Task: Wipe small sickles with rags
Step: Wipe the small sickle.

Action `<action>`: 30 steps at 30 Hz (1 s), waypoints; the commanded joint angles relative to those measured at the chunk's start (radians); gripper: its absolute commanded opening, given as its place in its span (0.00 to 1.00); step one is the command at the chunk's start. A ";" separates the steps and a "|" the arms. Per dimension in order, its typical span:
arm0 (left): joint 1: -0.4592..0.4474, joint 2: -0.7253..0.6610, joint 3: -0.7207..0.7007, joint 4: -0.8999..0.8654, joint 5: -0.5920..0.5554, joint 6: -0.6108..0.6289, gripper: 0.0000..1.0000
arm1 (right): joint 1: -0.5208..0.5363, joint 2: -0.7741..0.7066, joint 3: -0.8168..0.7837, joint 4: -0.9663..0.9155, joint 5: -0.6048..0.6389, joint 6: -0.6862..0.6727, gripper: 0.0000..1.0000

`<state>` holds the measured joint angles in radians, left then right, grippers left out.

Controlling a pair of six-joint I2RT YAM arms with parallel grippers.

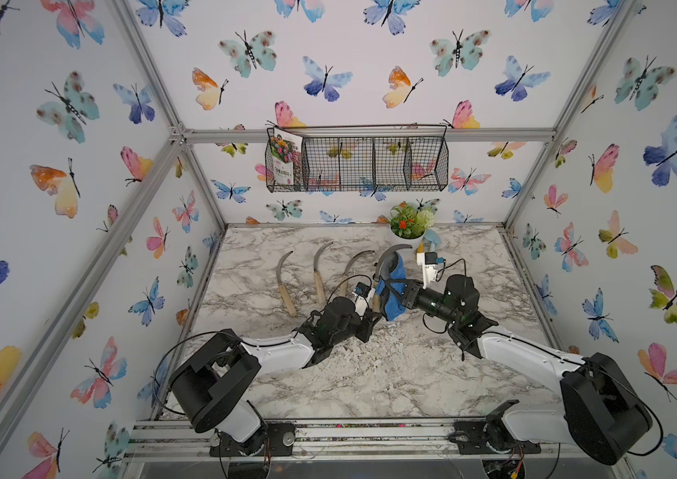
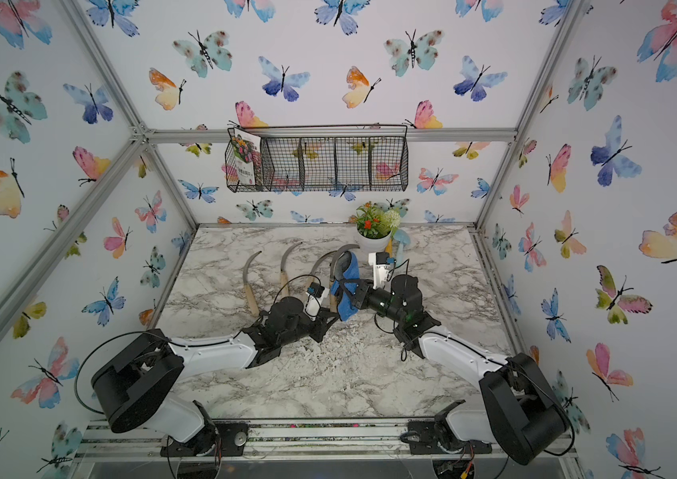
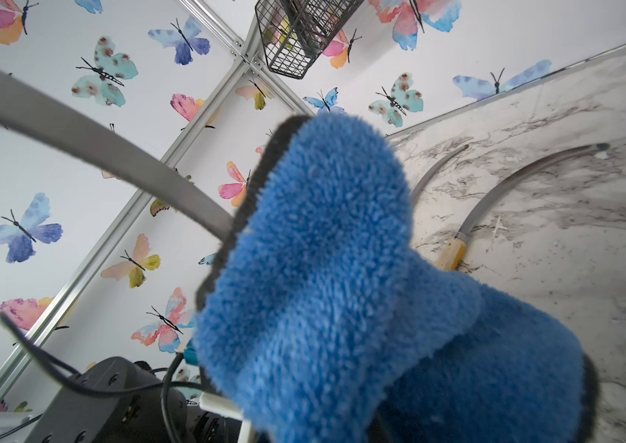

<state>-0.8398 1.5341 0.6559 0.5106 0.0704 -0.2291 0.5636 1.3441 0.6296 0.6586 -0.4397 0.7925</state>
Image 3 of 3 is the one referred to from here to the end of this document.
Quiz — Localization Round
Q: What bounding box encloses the blue grey rag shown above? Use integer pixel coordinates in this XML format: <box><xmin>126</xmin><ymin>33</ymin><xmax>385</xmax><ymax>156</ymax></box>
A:
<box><xmin>193</xmin><ymin>114</ymin><xmax>599</xmax><ymax>442</ymax></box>

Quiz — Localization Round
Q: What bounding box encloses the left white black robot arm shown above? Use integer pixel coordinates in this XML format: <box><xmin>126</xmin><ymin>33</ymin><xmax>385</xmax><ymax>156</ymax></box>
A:
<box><xmin>0</xmin><ymin>357</ymin><xmax>196</xmax><ymax>442</ymax></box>

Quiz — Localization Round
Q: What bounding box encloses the black wire wall basket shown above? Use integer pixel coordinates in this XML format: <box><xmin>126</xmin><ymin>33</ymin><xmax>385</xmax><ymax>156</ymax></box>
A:
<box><xmin>255</xmin><ymin>0</ymin><xmax>362</xmax><ymax>79</ymax></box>

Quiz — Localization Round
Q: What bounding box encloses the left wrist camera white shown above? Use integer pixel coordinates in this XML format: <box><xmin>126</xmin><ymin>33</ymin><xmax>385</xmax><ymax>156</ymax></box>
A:
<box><xmin>179</xmin><ymin>339</ymin><xmax>257</xmax><ymax>443</ymax></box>

